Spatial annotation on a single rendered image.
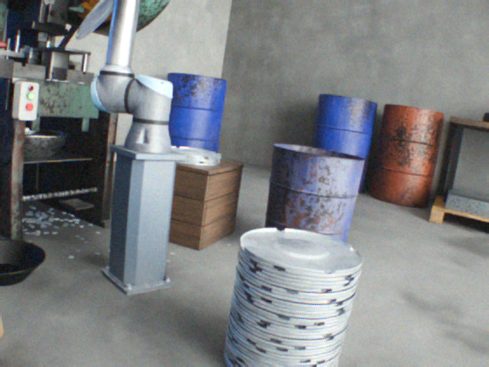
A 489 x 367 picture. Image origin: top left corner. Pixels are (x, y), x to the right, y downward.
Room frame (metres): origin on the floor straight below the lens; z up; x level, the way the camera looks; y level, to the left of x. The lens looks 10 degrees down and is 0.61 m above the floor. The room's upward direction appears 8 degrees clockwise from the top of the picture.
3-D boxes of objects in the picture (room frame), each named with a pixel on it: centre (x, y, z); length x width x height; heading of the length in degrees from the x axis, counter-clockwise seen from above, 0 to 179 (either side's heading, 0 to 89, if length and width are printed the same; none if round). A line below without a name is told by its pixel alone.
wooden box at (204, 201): (1.91, 0.27, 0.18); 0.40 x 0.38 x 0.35; 70
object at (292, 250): (0.92, -0.15, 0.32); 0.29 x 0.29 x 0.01
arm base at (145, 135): (1.28, 0.32, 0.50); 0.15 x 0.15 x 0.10
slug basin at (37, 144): (1.72, 1.00, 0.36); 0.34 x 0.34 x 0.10
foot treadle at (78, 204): (1.66, 0.88, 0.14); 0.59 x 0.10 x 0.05; 62
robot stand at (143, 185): (1.28, 0.32, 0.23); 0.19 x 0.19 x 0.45; 45
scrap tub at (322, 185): (1.84, -0.31, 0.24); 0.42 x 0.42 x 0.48
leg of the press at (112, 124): (2.02, 0.99, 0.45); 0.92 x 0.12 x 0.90; 62
